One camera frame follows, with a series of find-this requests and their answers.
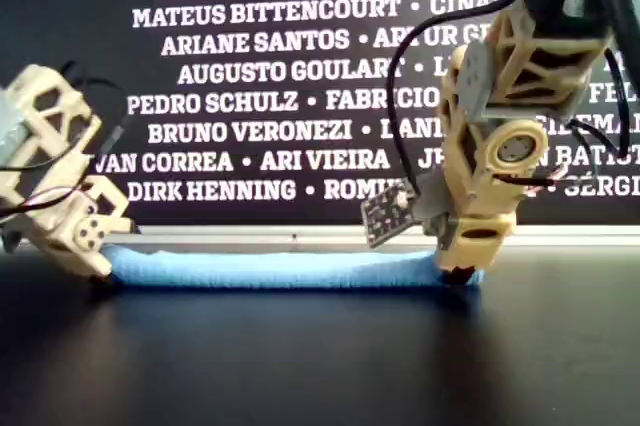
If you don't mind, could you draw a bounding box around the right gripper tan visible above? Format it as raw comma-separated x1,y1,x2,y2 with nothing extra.
437,213,519,287

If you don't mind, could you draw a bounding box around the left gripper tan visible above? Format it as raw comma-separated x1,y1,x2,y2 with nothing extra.
19,176,135,280

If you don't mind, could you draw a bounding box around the light blue microfibre cloth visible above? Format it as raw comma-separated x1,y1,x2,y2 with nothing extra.
102,243,486,290

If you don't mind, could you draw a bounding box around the black banner with white names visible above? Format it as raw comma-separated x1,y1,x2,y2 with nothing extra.
0,0,640,226

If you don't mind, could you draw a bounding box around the left arm servo wire bundle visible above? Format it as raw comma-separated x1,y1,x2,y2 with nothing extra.
0,160,99,220

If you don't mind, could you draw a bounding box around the arm servo wire bundle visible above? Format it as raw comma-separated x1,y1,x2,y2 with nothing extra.
0,160,99,220
494,40,640,197

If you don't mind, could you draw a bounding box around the right wrist camera circuit board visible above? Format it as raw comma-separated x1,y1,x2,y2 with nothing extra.
360,178,454,250

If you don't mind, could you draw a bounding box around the right arm servo wire bundle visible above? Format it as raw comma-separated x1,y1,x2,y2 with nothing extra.
494,40,640,197

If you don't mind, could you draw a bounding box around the aluminium table frame rail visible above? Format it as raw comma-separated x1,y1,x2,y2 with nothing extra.
0,223,640,248

